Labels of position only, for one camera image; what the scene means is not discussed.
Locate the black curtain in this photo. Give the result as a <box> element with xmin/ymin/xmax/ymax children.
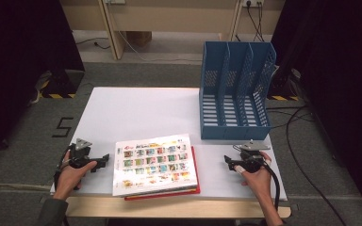
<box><xmin>0</xmin><ymin>0</ymin><xmax>86</xmax><ymax>168</ymax></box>
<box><xmin>270</xmin><ymin>0</ymin><xmax>362</xmax><ymax>218</ymax></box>

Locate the white floor cable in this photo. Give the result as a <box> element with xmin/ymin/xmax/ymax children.
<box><xmin>118</xmin><ymin>30</ymin><xmax>204</xmax><ymax>63</ymax></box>

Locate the person's left hand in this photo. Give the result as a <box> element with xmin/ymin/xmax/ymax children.
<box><xmin>54</xmin><ymin>150</ymin><xmax>98</xmax><ymax>201</ymax></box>

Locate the thin black floor cable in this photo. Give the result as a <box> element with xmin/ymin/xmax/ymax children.
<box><xmin>75</xmin><ymin>37</ymin><xmax>111</xmax><ymax>51</ymax></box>

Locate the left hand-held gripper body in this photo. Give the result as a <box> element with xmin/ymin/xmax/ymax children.
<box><xmin>68</xmin><ymin>137</ymin><xmax>100</xmax><ymax>169</ymax></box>

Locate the wooden table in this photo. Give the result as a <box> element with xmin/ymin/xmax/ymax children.
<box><xmin>65</xmin><ymin>196</ymin><xmax>291</xmax><ymax>219</ymax></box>

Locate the blue file rack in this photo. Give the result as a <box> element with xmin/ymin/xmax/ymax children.
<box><xmin>198</xmin><ymin>40</ymin><xmax>277</xmax><ymax>141</ymax></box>

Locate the beige wooden desk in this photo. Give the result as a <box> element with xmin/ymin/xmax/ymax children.
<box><xmin>59</xmin><ymin>0</ymin><xmax>287</xmax><ymax>61</ymax></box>

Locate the white picture book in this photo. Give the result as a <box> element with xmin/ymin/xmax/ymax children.
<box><xmin>111</xmin><ymin>134</ymin><xmax>199</xmax><ymax>198</ymax></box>

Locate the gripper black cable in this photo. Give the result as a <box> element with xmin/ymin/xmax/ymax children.
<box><xmin>53</xmin><ymin>153</ymin><xmax>76</xmax><ymax>191</ymax></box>
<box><xmin>260</xmin><ymin>159</ymin><xmax>281</xmax><ymax>212</ymax></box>

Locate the red book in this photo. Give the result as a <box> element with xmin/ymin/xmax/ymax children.
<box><xmin>124</xmin><ymin>145</ymin><xmax>202</xmax><ymax>202</ymax></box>

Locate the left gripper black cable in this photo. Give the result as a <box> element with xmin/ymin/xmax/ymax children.
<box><xmin>53</xmin><ymin>153</ymin><xmax>76</xmax><ymax>191</ymax></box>

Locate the white table cover board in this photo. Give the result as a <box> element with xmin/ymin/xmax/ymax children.
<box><xmin>50</xmin><ymin>87</ymin><xmax>288</xmax><ymax>202</ymax></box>

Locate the short black floor cable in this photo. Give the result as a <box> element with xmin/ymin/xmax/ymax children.
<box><xmin>265</xmin><ymin>105</ymin><xmax>316</xmax><ymax>130</ymax></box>

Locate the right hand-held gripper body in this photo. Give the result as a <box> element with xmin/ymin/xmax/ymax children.
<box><xmin>239</xmin><ymin>139</ymin><xmax>271</xmax><ymax>173</ymax></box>

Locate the person's right hand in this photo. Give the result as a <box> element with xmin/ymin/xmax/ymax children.
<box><xmin>235</xmin><ymin>151</ymin><xmax>272</xmax><ymax>196</ymax></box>

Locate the black yellow striped stand base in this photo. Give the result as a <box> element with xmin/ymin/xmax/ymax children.
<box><xmin>40</xmin><ymin>69</ymin><xmax>86</xmax><ymax>100</ymax></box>
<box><xmin>265</xmin><ymin>67</ymin><xmax>300</xmax><ymax>102</ymax></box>

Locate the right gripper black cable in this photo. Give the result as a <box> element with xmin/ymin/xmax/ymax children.
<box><xmin>260</xmin><ymin>159</ymin><xmax>281</xmax><ymax>212</ymax></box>

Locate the black power cable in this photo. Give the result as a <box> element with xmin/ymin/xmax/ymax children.
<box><xmin>246</xmin><ymin>2</ymin><xmax>264</xmax><ymax>42</ymax></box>
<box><xmin>256</xmin><ymin>2</ymin><xmax>266</xmax><ymax>42</ymax></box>

